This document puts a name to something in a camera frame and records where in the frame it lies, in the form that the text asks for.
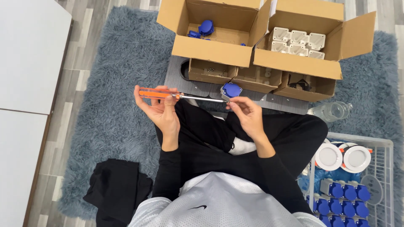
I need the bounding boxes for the person's right hand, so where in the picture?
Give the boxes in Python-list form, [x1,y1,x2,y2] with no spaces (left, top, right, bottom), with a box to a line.
[226,96,269,143]

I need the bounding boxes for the person's left hand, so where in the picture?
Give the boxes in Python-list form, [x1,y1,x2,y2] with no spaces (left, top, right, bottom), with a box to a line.
[134,84,181,141]

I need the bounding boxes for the orange handled screwdriver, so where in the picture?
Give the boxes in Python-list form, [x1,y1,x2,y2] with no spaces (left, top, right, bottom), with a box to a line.
[139,87,228,103]

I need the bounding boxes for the person's white sock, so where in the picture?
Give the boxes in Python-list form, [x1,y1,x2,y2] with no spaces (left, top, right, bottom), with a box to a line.
[227,137,257,156]

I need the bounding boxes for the small cardboard box, white bits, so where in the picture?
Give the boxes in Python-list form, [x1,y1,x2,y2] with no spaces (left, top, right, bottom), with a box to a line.
[232,65,283,94]

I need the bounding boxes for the blue and grey socket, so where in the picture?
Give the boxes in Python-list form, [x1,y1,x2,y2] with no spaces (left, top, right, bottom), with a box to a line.
[220,82,243,102]

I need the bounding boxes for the grey-blue shaggy rug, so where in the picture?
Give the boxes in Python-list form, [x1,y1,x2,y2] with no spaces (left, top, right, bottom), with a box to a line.
[58,6,404,227]

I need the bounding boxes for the person's black trousers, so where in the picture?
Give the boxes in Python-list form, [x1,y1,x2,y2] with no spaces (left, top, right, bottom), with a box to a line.
[154,99,329,197]

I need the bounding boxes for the grey ridged board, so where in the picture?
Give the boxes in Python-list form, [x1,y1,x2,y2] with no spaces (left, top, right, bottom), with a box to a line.
[164,55,310,115]

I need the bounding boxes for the small cardboard box with screws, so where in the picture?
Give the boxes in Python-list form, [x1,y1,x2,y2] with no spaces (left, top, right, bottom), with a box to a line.
[188,58,237,85]

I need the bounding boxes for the small cardboard box, black part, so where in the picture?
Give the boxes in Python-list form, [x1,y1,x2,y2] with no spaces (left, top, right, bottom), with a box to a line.
[273,71,337,103]

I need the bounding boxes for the black rubber part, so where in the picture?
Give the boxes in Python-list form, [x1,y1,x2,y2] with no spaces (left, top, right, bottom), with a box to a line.
[288,79,312,92]

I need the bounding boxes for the large cardboard box, white parts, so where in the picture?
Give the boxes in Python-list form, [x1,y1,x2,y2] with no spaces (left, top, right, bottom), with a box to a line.
[253,0,377,80]

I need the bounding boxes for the clear plastic bottle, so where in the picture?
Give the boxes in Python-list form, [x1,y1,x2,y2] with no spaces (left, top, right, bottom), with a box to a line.
[307,101,353,123]

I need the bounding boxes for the large cardboard box, blue parts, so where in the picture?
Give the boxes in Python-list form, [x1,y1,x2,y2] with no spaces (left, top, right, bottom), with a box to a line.
[157,0,272,68]

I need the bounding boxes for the black cloth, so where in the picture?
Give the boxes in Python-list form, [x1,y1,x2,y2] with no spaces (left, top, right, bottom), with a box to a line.
[83,158,154,227]

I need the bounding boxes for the white round downlight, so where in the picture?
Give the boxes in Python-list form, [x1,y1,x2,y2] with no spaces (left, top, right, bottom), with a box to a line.
[339,143,372,173]
[315,142,343,172]

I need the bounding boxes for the person's white mesh jersey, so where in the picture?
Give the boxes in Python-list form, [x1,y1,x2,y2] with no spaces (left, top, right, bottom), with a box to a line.
[128,172,326,227]

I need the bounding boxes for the blue plastic bag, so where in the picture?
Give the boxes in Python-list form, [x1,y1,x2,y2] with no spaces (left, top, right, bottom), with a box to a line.
[298,166,363,193]

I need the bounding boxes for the group of white socket housings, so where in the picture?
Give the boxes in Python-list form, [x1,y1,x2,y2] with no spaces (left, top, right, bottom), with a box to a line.
[270,27,326,60]

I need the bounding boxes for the large blue socket cover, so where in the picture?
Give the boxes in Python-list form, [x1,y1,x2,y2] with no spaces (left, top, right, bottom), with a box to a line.
[198,20,215,36]

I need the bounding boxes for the rows of blue capped sockets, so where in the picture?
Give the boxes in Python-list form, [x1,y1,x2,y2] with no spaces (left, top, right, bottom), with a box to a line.
[306,178,372,227]

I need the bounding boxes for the grey round plate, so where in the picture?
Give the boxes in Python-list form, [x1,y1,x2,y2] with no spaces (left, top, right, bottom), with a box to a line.
[360,175,383,206]

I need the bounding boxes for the white cabinet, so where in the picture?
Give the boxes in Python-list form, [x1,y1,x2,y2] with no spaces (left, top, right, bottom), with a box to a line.
[0,0,73,227]

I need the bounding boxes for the white wire basket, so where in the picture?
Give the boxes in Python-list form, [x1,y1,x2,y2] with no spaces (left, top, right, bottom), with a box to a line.
[298,132,395,227]

